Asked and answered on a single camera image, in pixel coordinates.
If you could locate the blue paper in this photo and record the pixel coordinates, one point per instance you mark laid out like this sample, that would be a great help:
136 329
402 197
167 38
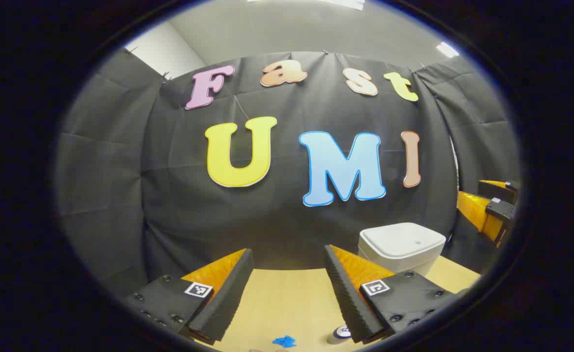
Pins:
284 341

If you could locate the white desktop garbage bin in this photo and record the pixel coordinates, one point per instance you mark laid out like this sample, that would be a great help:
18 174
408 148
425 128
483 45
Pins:
399 244

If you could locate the ceiling light panel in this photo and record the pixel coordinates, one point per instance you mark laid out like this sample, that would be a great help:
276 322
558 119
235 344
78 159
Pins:
447 49
345 3

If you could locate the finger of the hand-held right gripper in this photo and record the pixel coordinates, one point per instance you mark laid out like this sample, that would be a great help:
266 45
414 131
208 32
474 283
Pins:
499 210
499 189

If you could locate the wooden desktop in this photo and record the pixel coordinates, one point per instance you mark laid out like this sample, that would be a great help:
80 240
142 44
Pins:
287 303

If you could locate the blue pop can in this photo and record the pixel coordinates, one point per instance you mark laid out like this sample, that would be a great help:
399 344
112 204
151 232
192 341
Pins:
341 334

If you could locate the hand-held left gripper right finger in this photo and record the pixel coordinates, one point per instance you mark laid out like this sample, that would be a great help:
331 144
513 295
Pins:
345 298

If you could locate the black backdrop cloth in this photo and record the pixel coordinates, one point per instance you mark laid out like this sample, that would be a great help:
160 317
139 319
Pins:
267 220

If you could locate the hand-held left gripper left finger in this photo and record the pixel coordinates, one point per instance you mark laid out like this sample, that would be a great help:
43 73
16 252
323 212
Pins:
228 293

